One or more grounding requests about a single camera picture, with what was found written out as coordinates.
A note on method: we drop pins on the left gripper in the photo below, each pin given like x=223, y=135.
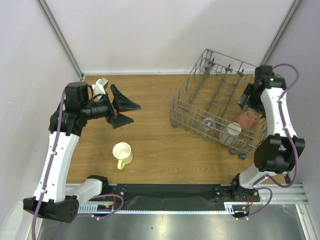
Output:
x=121, y=104

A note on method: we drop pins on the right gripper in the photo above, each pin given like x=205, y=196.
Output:
x=244, y=97

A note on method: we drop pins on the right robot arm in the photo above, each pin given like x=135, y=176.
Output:
x=279, y=152

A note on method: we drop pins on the grey wire dish rack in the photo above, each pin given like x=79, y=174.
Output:
x=212, y=89

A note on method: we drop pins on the clear plastic cup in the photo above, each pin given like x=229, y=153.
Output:
x=208, y=127

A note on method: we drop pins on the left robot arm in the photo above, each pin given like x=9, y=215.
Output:
x=50, y=200

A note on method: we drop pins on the aluminium frame post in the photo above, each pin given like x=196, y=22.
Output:
x=52, y=22
x=272, y=24

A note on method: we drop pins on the yellow mug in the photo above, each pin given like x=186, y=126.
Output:
x=122, y=151

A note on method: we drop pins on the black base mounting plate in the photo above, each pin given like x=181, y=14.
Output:
x=210, y=192

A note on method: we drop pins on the pink patterned mug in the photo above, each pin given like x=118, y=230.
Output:
x=246, y=119

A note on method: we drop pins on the grey cable duct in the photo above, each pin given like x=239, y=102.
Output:
x=101, y=208

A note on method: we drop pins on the beige plastic cup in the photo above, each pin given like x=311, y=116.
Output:
x=230, y=133

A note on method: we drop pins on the left aluminium frame post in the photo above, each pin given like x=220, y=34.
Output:
x=52, y=22

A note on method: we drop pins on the right aluminium frame post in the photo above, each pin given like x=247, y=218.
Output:
x=272, y=24

